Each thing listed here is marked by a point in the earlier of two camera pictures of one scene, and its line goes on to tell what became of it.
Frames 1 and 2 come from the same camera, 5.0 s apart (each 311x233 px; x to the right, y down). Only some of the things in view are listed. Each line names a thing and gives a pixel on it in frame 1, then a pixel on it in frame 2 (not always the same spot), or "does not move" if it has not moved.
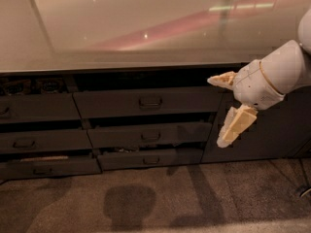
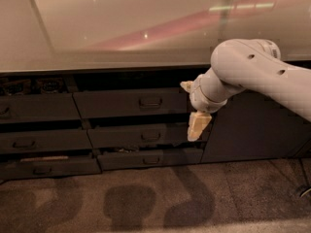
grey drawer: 149,104 does not move
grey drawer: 16,170 does not move
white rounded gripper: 256,86 -> 196,95
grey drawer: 44,107 does not move
